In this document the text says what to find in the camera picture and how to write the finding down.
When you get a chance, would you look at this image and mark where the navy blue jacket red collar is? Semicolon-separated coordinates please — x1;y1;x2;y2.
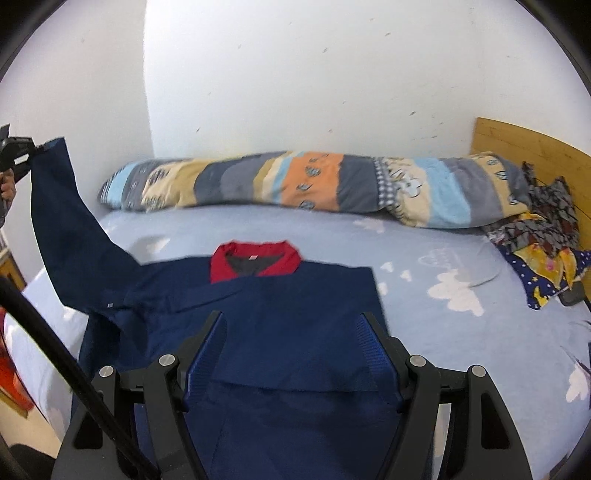
31;139;399;479

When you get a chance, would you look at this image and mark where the patterned dark clothes pile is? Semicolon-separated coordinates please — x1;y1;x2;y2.
483;163;590;310

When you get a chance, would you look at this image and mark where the person left hand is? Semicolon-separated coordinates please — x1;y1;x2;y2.
1;169;16;214

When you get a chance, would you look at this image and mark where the light blue cloud bedsheet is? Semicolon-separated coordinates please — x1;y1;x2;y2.
4;202;591;480

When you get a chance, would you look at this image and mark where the rolled patchwork quilt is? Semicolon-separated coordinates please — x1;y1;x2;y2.
98;151;531;229

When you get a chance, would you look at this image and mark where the wooden headboard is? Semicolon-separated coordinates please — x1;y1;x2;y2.
471;117;591;250

